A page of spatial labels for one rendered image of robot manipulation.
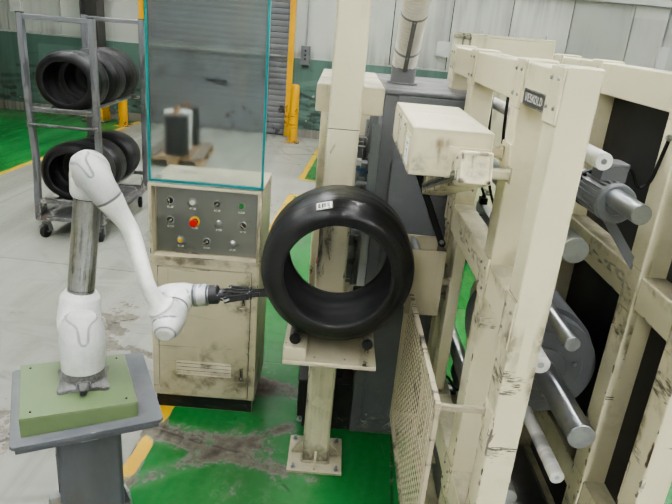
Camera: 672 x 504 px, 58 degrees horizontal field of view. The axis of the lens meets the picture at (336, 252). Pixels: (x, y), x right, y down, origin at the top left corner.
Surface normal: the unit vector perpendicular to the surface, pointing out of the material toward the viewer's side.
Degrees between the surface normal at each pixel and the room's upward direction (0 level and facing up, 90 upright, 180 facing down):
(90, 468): 90
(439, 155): 90
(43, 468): 0
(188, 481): 0
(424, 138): 90
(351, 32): 90
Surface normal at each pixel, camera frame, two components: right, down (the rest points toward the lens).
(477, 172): 0.01, 0.05
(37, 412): 0.10, -0.95
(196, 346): -0.01, 0.35
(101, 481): 0.42, 0.36
